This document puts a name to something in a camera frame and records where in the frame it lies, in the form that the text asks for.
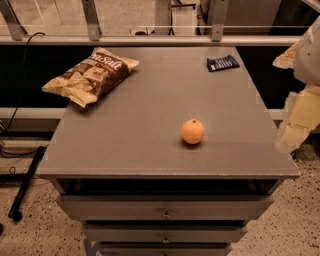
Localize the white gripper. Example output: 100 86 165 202
272 16 320 153

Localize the blue rxbar blueberry wrapper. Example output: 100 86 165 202
207 55 240 72

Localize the orange fruit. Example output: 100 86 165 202
181 119 204 145

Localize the grey drawer cabinet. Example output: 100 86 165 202
35 46 301 256

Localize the sea salt chips bag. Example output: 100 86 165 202
42 47 139 108

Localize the middle grey drawer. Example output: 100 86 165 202
84 223 248 244

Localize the grey drawer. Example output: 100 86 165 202
99 244 232 256
57 195 273 221
84 223 248 244

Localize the bottom grey drawer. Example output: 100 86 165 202
99 244 232 256

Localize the top grey drawer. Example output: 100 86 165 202
57 195 273 221

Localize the black rod with wheel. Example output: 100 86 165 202
8 146 45 222

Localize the black cable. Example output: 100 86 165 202
0 31 47 159

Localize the metal railing frame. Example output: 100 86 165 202
0 0 300 46

